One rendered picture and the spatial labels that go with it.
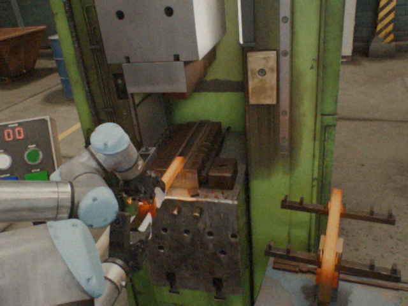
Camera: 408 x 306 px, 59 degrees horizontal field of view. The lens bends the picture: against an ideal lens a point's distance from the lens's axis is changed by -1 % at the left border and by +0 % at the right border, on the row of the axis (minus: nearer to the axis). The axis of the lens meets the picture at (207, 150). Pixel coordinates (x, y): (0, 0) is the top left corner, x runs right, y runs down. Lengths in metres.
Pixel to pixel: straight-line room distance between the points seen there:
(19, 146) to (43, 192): 0.68
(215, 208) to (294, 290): 0.35
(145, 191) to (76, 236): 0.47
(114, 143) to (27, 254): 0.35
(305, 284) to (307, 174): 0.38
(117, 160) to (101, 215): 0.17
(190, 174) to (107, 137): 0.50
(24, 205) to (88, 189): 0.11
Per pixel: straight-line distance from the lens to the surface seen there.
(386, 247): 2.50
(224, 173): 1.22
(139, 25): 1.12
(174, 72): 1.11
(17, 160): 1.37
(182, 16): 1.07
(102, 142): 0.81
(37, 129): 1.36
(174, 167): 1.23
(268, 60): 1.17
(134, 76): 1.17
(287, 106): 1.24
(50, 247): 0.53
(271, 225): 1.49
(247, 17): 1.14
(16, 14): 10.03
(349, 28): 6.38
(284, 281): 1.24
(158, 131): 1.59
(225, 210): 1.22
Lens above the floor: 1.61
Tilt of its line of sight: 27 degrees down
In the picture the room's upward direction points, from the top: 6 degrees counter-clockwise
